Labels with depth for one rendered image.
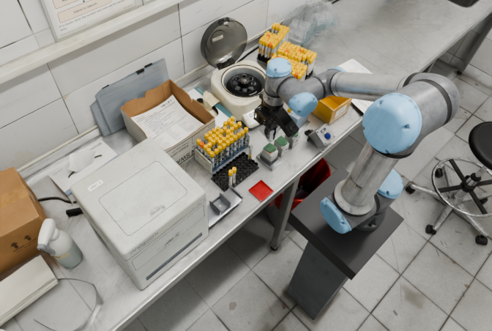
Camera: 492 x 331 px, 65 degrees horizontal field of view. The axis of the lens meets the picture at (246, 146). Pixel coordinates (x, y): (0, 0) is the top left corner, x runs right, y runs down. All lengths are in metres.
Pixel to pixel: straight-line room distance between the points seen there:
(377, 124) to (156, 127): 0.96
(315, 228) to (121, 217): 0.63
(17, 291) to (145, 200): 0.51
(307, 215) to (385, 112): 0.62
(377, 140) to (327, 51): 1.25
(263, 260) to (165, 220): 1.28
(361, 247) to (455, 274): 1.30
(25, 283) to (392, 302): 1.78
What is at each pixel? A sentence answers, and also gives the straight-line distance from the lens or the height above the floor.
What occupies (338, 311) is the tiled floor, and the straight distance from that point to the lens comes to 2.29.
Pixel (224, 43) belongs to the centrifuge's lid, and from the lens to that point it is 1.78.
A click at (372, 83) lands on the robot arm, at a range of 1.08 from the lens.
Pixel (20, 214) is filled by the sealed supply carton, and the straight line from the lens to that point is 1.36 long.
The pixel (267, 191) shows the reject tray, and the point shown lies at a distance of 1.47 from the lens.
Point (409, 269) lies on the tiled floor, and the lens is 2.51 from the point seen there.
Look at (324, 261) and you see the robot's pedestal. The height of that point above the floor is 0.63.
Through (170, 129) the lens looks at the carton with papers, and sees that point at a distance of 1.57.
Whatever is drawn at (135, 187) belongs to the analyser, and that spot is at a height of 1.17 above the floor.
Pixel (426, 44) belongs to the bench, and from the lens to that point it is 2.34.
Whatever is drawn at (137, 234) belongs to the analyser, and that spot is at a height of 1.17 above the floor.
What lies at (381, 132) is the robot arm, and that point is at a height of 1.52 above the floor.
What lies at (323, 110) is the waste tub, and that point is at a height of 0.94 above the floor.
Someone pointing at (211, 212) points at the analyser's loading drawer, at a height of 0.91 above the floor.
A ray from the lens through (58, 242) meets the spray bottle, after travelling 1.29.
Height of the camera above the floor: 2.14
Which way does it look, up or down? 53 degrees down
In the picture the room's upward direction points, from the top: 5 degrees clockwise
